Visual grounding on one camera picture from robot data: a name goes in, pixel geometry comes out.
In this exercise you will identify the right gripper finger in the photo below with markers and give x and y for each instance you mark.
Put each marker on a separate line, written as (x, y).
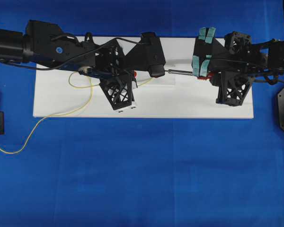
(206, 48)
(233, 87)

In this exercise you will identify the large white base board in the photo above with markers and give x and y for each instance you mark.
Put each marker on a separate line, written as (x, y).
(60, 91)

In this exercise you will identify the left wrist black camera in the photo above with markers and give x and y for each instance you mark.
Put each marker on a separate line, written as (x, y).
(147, 55)

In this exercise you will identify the red handled soldering iron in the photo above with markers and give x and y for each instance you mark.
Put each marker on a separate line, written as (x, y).
(190, 73)

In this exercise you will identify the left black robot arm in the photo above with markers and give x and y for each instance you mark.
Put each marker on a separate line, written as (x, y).
(47, 45)

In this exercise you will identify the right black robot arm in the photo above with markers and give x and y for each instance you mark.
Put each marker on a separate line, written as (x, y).
(275, 62)

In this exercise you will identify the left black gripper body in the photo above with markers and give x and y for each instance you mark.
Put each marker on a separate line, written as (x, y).
(111, 61)

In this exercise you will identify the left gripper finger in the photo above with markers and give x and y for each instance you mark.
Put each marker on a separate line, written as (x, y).
(118, 92)
(134, 84)

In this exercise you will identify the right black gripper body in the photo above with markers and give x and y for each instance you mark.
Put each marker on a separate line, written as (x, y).
(239, 57)

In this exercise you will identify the small raised white plate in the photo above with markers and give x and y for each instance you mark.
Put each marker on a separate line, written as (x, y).
(167, 79)

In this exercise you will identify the blue table cloth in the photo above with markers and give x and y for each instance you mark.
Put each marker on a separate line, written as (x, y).
(83, 172)

